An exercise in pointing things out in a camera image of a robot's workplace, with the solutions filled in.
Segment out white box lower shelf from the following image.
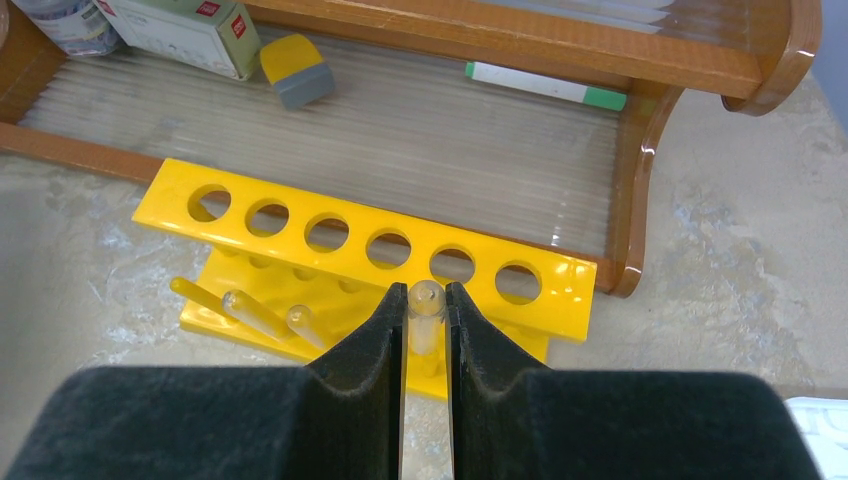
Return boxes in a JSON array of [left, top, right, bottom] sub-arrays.
[[95, 0, 262, 81]]

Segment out green capped white marker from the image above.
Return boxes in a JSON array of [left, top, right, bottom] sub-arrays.
[[465, 62, 627, 112]]

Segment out clear jar lower shelf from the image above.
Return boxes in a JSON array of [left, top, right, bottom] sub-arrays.
[[12, 0, 120, 56]]

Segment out clear glass test tube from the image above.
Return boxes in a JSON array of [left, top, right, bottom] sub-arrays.
[[407, 280, 446, 356]]

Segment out white plastic tray lid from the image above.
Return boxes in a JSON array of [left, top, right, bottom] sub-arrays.
[[785, 397, 848, 479]]

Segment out yellow green sponge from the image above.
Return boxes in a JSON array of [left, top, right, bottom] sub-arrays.
[[259, 34, 336, 111]]

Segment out yellow test tube rack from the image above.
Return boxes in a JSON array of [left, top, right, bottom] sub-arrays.
[[133, 159, 597, 362]]

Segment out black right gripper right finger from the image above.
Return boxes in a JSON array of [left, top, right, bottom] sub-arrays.
[[446, 283, 819, 479]]

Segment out wooden three-tier shelf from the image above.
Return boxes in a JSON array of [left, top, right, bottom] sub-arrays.
[[1, 1, 823, 298]]

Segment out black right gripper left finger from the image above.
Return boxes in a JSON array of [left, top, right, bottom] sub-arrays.
[[8, 283, 407, 479]]

